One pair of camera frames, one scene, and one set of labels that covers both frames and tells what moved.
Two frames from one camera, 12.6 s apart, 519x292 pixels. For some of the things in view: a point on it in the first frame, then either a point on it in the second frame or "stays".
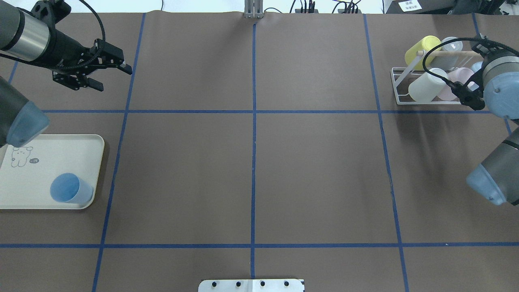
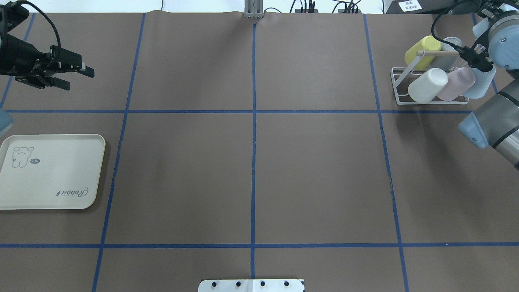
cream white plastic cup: (425, 89) stays
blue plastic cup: (67, 187) → (481, 27)
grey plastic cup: (446, 63) stays
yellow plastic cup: (427, 44) stays
